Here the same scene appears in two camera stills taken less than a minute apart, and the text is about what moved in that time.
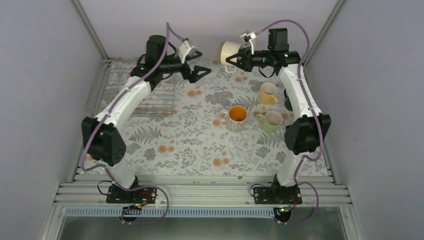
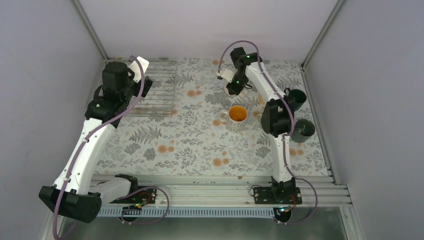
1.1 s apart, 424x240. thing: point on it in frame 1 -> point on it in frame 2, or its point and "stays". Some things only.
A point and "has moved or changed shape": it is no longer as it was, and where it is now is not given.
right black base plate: (278, 195) stays
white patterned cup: (235, 118) stays
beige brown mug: (228, 49) has moved or changed shape
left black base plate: (117, 195) stays
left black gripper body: (185, 73) -> (145, 89)
